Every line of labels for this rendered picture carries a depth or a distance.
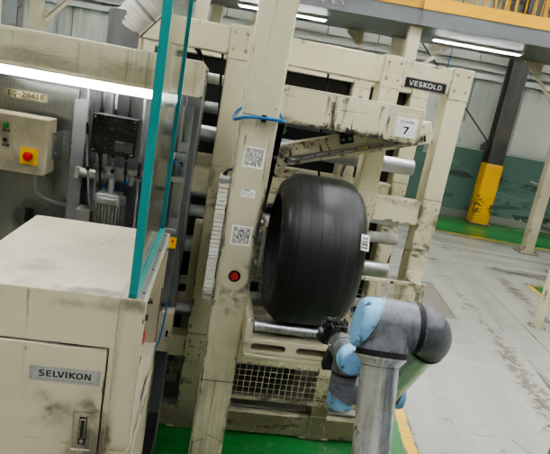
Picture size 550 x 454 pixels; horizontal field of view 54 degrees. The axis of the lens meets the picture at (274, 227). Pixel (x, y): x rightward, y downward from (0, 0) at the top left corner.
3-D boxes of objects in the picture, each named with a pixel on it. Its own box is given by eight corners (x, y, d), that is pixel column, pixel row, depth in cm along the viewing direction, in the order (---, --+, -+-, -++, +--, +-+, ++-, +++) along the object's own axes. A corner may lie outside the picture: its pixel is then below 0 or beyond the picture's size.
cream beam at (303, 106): (275, 121, 213) (281, 83, 210) (269, 117, 237) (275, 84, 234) (419, 146, 221) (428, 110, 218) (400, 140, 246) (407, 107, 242)
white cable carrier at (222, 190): (202, 298, 203) (220, 175, 192) (202, 293, 208) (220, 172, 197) (213, 300, 204) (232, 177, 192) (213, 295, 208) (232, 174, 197)
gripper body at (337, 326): (345, 317, 174) (355, 329, 162) (340, 342, 175) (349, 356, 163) (321, 314, 173) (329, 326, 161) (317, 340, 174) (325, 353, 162)
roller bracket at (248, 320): (242, 342, 196) (247, 318, 193) (238, 301, 234) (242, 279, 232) (251, 343, 196) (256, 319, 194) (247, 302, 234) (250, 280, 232)
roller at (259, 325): (252, 316, 200) (250, 321, 204) (251, 327, 197) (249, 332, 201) (342, 327, 205) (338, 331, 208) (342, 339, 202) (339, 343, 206)
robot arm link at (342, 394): (365, 416, 151) (373, 379, 150) (327, 412, 150) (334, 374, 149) (359, 404, 159) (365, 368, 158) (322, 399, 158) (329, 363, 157)
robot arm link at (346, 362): (336, 377, 147) (341, 348, 146) (327, 362, 158) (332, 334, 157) (363, 380, 148) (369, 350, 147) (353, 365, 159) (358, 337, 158)
